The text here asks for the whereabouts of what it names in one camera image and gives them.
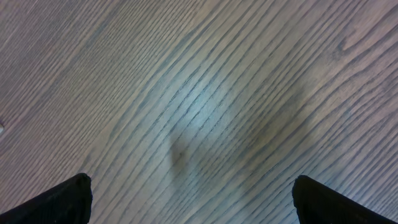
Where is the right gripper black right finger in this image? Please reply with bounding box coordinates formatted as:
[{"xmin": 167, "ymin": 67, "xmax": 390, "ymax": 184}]
[{"xmin": 292, "ymin": 175, "xmax": 395, "ymax": 224}]

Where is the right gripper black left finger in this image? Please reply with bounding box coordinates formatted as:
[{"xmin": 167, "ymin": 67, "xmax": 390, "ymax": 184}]
[{"xmin": 1, "ymin": 173, "xmax": 93, "ymax": 224}]

